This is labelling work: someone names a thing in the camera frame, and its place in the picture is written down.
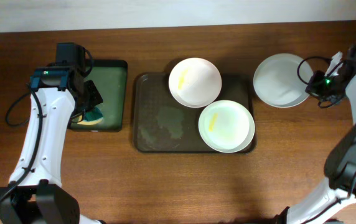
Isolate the white plate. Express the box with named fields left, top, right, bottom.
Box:
left=168, top=58, right=222, bottom=108
left=198, top=100, right=255, bottom=154

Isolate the dark brown serving tray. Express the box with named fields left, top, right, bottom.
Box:
left=133, top=72, right=257, bottom=154

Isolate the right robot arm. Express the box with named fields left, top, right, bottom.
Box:
left=272, top=44, right=356, bottom=224

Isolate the pale grey plate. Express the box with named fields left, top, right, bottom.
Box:
left=253, top=54, right=313, bottom=108

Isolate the white top plate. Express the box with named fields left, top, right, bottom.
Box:
left=168, top=58, right=222, bottom=108

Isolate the black rectangular sponge tray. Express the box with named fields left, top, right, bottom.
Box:
left=68, top=59, right=128, bottom=132

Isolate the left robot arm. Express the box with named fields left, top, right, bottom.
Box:
left=0, top=43, right=103, bottom=223

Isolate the green and yellow sponge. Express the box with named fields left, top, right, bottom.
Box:
left=78, top=107, right=104, bottom=126

